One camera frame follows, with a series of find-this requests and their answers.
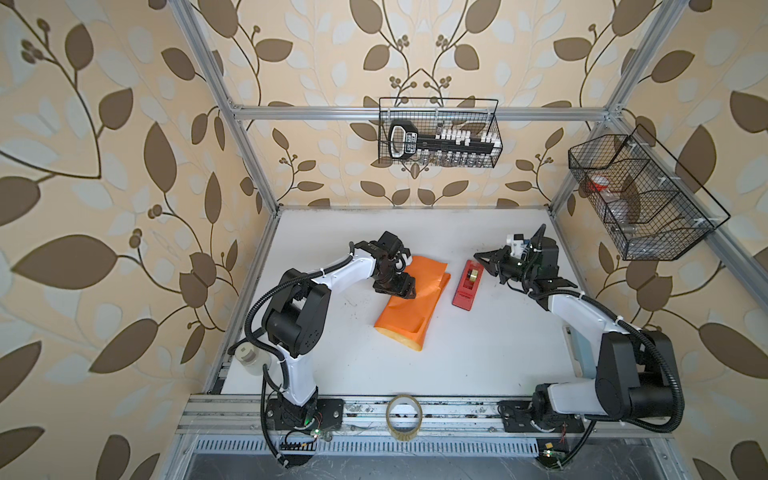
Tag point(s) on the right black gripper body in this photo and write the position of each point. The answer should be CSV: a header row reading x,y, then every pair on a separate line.
x,y
519,271

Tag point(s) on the red tape dispenser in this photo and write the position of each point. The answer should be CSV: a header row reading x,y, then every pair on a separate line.
x,y
466,290

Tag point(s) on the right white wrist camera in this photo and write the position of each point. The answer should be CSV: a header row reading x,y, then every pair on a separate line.
x,y
519,245

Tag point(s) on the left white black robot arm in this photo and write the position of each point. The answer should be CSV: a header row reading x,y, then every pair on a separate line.
x,y
287,322

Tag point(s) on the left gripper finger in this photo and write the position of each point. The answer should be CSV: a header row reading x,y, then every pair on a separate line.
x,y
407,292
405,283

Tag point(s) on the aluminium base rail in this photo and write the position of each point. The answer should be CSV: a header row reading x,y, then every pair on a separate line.
x,y
440,416

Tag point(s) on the clear tape roll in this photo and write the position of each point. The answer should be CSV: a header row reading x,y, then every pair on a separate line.
x,y
403,417

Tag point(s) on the black socket set rail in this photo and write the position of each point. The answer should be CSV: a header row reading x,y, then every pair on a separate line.
x,y
403,140

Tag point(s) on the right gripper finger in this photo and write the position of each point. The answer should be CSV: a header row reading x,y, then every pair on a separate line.
x,y
498,270
493,257

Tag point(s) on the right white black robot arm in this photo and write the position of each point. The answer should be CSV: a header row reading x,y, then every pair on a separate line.
x,y
636,378

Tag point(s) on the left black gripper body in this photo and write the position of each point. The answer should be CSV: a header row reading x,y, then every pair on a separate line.
x,y
391,276

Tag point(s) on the yellow orange wrapping paper sheet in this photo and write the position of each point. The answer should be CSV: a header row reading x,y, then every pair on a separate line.
x,y
407,320

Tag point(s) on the back black wire basket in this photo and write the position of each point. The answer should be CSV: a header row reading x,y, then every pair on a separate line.
x,y
437,131

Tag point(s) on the red capped clear jar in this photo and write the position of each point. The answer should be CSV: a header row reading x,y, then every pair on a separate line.
x,y
596,183

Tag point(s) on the side black wire basket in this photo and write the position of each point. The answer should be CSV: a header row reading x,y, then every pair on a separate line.
x,y
656,208

